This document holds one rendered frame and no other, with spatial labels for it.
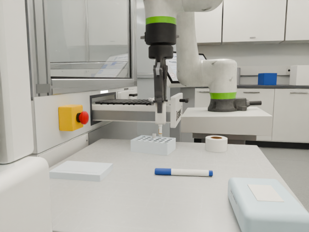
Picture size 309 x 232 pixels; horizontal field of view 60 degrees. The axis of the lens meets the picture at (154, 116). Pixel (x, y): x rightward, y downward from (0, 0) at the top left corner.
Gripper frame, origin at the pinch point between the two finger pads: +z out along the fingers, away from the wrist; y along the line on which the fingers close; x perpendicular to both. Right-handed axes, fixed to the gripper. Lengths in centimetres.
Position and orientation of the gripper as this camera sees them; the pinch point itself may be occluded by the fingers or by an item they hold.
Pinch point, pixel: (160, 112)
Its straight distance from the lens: 83.3
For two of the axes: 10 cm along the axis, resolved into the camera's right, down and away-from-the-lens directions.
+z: 0.0, 9.9, 1.4
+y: -1.8, 1.3, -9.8
